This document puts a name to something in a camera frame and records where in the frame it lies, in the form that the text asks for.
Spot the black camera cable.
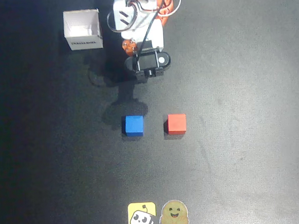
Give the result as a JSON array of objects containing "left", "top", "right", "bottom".
[{"left": 131, "top": 0, "right": 172, "bottom": 58}]

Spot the yellow robot face sticker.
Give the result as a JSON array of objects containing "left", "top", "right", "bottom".
[{"left": 127, "top": 201, "right": 157, "bottom": 224}]

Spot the black webcam on gripper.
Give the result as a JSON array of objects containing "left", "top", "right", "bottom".
[{"left": 123, "top": 45, "right": 173, "bottom": 85}]

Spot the red cube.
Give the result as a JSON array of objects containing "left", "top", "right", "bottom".
[{"left": 162, "top": 113, "right": 188, "bottom": 136}]

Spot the white cardboard box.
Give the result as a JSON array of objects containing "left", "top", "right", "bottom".
[{"left": 62, "top": 8, "right": 104, "bottom": 52}]

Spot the blue cube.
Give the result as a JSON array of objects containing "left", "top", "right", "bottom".
[{"left": 120, "top": 114, "right": 145, "bottom": 138}]

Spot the hugging face emoji sticker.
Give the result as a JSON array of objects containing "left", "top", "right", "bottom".
[{"left": 158, "top": 199, "right": 190, "bottom": 224}]

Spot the white servo cable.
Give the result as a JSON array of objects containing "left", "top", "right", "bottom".
[{"left": 157, "top": 0, "right": 183, "bottom": 17}]

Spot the thin looped servo wire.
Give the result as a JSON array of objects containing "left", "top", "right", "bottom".
[{"left": 106, "top": 11, "right": 126, "bottom": 34}]

